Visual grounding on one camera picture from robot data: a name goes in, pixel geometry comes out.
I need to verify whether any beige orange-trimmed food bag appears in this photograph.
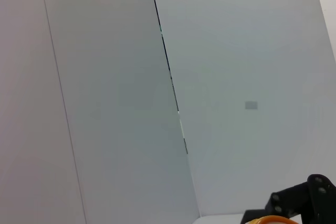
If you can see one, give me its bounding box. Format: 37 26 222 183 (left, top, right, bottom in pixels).
246 215 300 224

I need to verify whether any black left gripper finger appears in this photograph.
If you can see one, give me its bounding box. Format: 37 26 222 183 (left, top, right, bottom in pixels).
241 174 336 224

